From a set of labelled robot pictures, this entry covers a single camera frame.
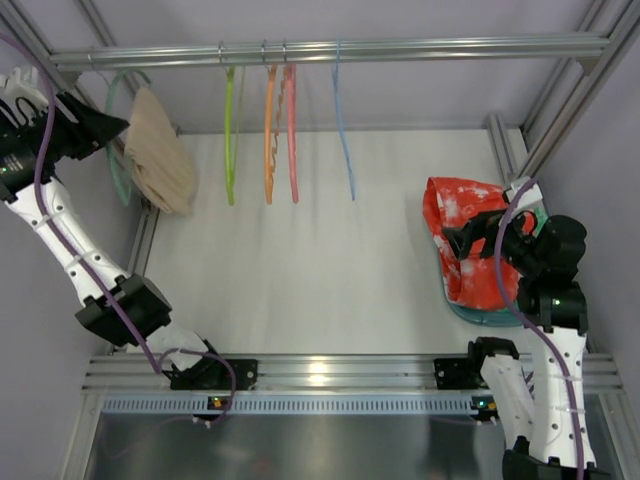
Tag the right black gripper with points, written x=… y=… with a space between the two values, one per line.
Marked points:
x=486 y=235

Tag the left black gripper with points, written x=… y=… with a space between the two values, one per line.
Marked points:
x=70 y=128

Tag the beige trousers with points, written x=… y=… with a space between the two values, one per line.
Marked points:
x=161 y=167

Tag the teal green hanger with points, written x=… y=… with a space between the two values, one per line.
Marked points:
x=117 y=160

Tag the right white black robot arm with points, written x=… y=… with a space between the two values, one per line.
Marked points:
x=543 y=418

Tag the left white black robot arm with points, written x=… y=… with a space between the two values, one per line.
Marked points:
x=120 y=308

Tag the lime green hanger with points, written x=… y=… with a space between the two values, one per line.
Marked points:
x=233 y=115

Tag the orange hanger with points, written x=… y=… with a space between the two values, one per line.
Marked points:
x=269 y=167

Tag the pink hanger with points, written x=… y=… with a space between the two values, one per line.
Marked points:
x=290 y=92

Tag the light blue hanger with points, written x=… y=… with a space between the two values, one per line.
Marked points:
x=340 y=121

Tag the red white tie-dye garment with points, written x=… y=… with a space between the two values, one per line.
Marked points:
x=455 y=187

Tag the teal plastic basket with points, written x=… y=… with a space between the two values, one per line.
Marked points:
x=480 y=315

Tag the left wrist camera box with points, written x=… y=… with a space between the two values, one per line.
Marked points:
x=21 y=81

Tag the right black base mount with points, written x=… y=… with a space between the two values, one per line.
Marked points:
x=457 y=374

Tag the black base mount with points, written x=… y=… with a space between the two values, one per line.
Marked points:
x=209 y=374
x=457 y=374

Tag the aluminium hanging rail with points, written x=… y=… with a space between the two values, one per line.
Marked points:
x=554 y=46

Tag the front aluminium frame rail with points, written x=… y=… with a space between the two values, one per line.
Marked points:
x=285 y=373

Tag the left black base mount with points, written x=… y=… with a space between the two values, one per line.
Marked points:
x=209 y=374

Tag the grey slotted cable duct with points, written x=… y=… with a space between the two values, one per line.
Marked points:
x=299 y=404

